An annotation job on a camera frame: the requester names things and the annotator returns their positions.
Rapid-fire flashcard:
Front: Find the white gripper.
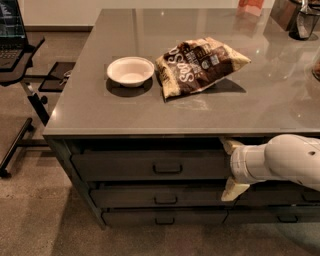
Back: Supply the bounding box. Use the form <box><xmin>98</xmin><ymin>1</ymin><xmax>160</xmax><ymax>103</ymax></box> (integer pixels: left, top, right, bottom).
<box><xmin>219</xmin><ymin>137</ymin><xmax>266</xmax><ymax>202</ymax></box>

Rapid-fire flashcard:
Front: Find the grey drawer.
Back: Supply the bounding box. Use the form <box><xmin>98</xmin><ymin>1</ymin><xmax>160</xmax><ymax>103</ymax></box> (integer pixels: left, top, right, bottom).
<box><xmin>225</xmin><ymin>209</ymin><xmax>320</xmax><ymax>224</ymax></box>
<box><xmin>236</xmin><ymin>182</ymin><xmax>320</xmax><ymax>206</ymax></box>
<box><xmin>102</xmin><ymin>209</ymin><xmax>227</xmax><ymax>226</ymax></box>
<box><xmin>71</xmin><ymin>150</ymin><xmax>230</xmax><ymax>181</ymax></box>
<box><xmin>90</xmin><ymin>184</ymin><xmax>233</xmax><ymax>208</ymax></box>

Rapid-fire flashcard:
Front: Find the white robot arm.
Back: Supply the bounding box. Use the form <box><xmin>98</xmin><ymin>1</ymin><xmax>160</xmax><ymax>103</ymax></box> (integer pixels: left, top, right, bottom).
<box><xmin>220</xmin><ymin>134</ymin><xmax>320</xmax><ymax>201</ymax></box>

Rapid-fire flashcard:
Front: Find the grey cabinet counter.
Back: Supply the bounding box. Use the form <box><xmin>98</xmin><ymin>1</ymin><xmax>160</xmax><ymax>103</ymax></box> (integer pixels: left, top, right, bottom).
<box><xmin>44</xmin><ymin>9</ymin><xmax>320</xmax><ymax>228</ymax></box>

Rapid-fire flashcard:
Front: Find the brown chip bag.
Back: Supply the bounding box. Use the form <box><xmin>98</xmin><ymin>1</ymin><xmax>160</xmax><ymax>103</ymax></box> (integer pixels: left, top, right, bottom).
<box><xmin>155</xmin><ymin>37</ymin><xmax>251</xmax><ymax>99</ymax></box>

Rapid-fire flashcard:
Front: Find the glass jar at edge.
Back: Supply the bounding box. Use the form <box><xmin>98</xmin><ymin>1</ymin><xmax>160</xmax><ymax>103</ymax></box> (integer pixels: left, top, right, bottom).
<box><xmin>311</xmin><ymin>51</ymin><xmax>320</xmax><ymax>82</ymax></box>

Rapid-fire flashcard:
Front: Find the white paper bowl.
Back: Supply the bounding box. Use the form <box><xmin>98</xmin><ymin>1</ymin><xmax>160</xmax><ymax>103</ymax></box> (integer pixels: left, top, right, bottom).
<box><xmin>106</xmin><ymin>57</ymin><xmax>154</xmax><ymax>87</ymax></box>

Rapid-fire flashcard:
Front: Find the orange bag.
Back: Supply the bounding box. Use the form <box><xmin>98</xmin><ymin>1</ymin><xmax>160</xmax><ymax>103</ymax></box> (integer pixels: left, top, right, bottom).
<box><xmin>238</xmin><ymin>0</ymin><xmax>264</xmax><ymax>17</ymax></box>

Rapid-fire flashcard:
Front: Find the brown box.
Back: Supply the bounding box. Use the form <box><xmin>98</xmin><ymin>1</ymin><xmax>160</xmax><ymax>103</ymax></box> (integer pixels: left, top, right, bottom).
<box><xmin>270</xmin><ymin>0</ymin><xmax>301</xmax><ymax>31</ymax></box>

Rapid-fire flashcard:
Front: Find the dark glass container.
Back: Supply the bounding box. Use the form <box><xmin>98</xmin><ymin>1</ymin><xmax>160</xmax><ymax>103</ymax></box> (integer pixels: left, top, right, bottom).
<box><xmin>289</xmin><ymin>0</ymin><xmax>320</xmax><ymax>40</ymax></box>

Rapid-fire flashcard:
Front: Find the black laptop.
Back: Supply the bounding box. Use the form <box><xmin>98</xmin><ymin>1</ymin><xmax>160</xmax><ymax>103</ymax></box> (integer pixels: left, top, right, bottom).
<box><xmin>0</xmin><ymin>0</ymin><xmax>28</xmax><ymax>71</ymax></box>

